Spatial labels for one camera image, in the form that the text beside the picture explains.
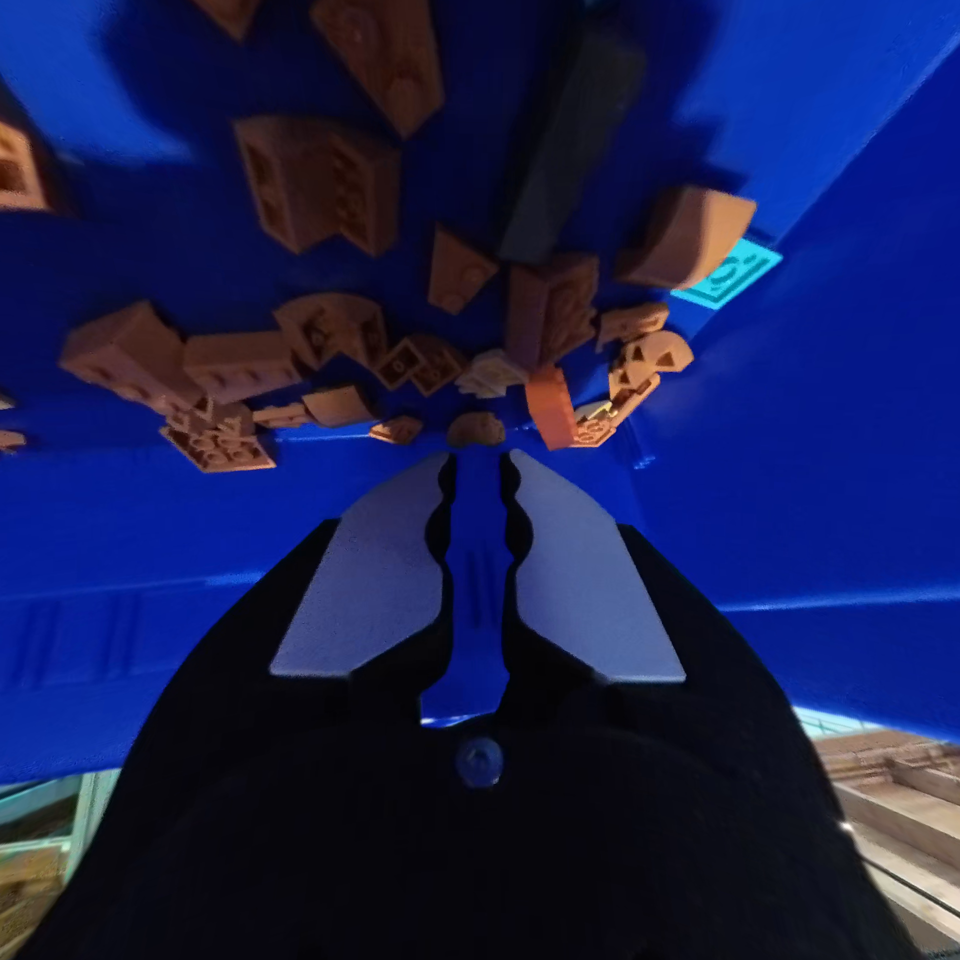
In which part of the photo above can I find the blue plastic bin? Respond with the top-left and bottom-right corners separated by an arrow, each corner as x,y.
0,0 -> 960,785

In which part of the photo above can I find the pile of brown bricks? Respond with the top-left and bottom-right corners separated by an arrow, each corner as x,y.
0,0 -> 759,474

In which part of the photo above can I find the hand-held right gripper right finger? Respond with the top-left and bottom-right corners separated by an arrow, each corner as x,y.
498,448 -> 687,685

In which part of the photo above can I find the turquoise square plate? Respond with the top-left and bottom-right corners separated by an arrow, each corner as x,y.
669,234 -> 783,329

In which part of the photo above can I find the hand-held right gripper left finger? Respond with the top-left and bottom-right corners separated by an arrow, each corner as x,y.
268,450 -> 459,680

